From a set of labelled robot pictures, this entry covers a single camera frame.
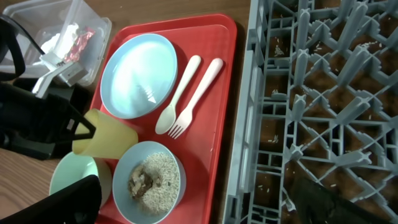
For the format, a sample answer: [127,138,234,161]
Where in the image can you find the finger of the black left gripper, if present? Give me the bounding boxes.
[63,105,96,140]

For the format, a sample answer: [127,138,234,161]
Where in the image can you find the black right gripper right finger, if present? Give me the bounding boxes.
[292,178,389,224]

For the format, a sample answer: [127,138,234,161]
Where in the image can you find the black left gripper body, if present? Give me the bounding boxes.
[1,83,72,160]

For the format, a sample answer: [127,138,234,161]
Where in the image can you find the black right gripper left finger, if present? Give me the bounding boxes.
[1,175,102,224]

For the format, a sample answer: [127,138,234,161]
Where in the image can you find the yellow plastic cup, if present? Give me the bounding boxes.
[72,109,139,159]

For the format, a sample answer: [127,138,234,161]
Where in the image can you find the red snack wrapper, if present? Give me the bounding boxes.
[64,26,95,62]

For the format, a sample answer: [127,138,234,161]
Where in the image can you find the light blue rice bowl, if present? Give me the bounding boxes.
[113,141,187,223]

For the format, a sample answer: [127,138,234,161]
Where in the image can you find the rice and food scraps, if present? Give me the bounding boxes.
[127,152,180,215]

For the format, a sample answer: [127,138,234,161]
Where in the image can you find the black food waste tray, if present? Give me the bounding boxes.
[12,78,91,114]

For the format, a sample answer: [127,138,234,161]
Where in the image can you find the clear plastic waste bin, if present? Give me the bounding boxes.
[2,0,112,87]

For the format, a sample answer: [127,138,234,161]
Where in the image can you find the grey dishwasher rack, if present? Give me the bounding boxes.
[223,0,397,223]

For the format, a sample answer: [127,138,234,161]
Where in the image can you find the mint green bowl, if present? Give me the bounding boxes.
[49,152,112,207]

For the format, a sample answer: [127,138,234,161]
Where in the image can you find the white crumpled tissue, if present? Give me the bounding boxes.
[41,23,79,58]

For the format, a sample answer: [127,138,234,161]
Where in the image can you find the light blue plate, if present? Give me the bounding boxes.
[100,34,178,119]

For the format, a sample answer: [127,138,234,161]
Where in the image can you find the white plastic spoon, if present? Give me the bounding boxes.
[155,55,201,134]

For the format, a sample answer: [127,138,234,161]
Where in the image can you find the red serving tray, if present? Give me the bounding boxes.
[105,14,237,224]

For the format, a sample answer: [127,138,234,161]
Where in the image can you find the white plastic fork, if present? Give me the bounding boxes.
[168,58,223,139]

